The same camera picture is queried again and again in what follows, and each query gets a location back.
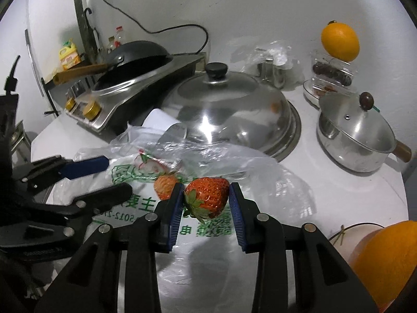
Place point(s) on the steel saucepan with glass lid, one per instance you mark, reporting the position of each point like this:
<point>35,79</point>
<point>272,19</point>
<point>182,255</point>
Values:
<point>355,150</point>

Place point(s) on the black umbrella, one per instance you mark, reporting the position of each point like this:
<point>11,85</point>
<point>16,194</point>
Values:
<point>91,39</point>

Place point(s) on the clear plastic fruit box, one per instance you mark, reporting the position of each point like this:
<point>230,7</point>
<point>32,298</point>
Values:
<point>332,71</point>

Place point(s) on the red cap bottle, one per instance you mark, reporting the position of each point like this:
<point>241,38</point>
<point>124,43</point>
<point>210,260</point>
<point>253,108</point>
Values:
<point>120,37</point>

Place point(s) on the small orange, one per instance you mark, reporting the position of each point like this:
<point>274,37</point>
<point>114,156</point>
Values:
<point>340,40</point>

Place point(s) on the crumpled clear plastic wrap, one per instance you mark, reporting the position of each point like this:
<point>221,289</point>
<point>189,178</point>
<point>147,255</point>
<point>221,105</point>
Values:
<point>273,50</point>

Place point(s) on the white paper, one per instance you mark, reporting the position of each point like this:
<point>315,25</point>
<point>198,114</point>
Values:
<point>159,117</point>

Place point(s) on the red strawberry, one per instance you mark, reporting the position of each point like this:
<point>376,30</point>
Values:
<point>208,195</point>
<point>164,186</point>

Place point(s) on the steel cup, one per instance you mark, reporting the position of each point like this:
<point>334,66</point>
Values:
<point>264,69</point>
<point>280,75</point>

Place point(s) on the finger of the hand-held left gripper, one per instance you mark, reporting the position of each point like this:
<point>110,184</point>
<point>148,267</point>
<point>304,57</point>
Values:
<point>88,166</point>
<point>110,194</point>

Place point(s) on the yellow oil bottle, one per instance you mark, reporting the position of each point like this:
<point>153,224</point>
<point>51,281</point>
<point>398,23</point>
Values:
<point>70,58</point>

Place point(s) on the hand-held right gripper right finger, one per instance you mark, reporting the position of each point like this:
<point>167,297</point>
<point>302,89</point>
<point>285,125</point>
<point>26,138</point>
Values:
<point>237,215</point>

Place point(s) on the large orange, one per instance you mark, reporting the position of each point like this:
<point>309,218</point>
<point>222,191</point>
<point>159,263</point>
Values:
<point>391,260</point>

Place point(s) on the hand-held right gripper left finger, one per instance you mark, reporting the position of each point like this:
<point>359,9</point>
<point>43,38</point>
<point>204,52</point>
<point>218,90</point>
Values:
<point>174,215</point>

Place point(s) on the clear printed plastic bag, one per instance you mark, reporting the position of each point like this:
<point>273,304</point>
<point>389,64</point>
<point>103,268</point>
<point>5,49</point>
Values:
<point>260,182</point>

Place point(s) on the white plate with black rim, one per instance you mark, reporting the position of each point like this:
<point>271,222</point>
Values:
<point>352,238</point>

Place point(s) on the steel induction cooker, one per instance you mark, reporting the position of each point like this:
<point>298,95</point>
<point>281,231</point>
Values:
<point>143,84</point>

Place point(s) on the grey wall pipe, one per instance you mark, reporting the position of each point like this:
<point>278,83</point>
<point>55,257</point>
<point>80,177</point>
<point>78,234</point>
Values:
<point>78,6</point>

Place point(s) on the steel wok lid black knob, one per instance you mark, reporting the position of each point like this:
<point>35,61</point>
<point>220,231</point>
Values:
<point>228,114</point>

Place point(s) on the black metal rack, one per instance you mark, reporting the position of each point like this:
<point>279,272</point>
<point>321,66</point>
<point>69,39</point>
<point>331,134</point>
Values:
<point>47,94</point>

